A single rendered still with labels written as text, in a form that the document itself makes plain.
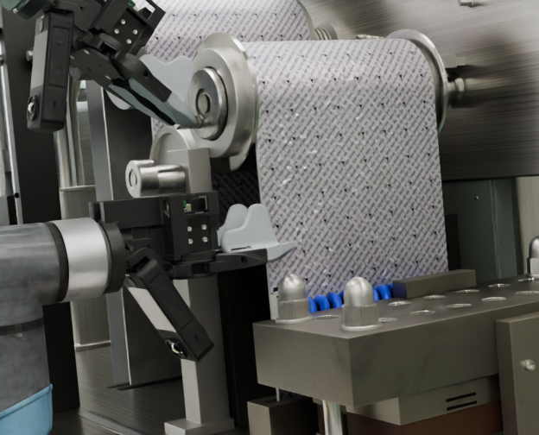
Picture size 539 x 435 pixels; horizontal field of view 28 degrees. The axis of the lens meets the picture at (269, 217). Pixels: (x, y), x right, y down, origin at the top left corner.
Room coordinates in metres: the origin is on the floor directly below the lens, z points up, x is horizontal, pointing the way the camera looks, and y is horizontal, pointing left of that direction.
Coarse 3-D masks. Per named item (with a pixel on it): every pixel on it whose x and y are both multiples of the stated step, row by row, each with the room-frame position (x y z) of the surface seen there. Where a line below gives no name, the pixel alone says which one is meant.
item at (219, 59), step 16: (208, 48) 1.14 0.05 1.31; (208, 64) 1.14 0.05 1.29; (224, 64) 1.11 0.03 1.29; (224, 80) 1.11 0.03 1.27; (240, 80) 1.10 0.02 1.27; (240, 96) 1.10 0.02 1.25; (240, 112) 1.10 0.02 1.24; (240, 128) 1.10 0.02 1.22; (208, 144) 1.15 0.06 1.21; (224, 144) 1.12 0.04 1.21
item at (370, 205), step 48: (288, 144) 1.12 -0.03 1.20; (336, 144) 1.15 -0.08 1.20; (384, 144) 1.18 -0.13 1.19; (432, 144) 1.21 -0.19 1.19; (288, 192) 1.11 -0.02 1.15; (336, 192) 1.15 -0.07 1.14; (384, 192) 1.18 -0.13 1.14; (432, 192) 1.21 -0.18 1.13; (288, 240) 1.11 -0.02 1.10; (336, 240) 1.14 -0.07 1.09; (384, 240) 1.18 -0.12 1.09; (432, 240) 1.21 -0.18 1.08; (336, 288) 1.14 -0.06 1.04
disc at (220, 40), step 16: (224, 32) 1.14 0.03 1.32; (224, 48) 1.13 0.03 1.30; (240, 48) 1.11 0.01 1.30; (240, 64) 1.11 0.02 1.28; (256, 80) 1.09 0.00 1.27; (256, 96) 1.09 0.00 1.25; (256, 112) 1.09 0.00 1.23; (256, 128) 1.09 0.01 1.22; (240, 144) 1.12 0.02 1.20; (224, 160) 1.15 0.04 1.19; (240, 160) 1.12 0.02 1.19
